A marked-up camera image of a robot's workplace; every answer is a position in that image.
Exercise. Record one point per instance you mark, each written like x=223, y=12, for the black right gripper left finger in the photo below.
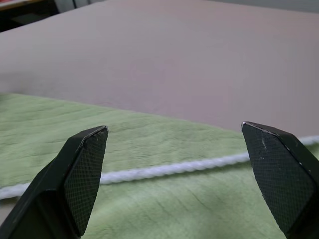
x=49, y=194

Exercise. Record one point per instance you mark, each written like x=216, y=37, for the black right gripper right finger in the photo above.
x=281, y=179

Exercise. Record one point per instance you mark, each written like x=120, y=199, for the green cloth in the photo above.
x=159, y=142

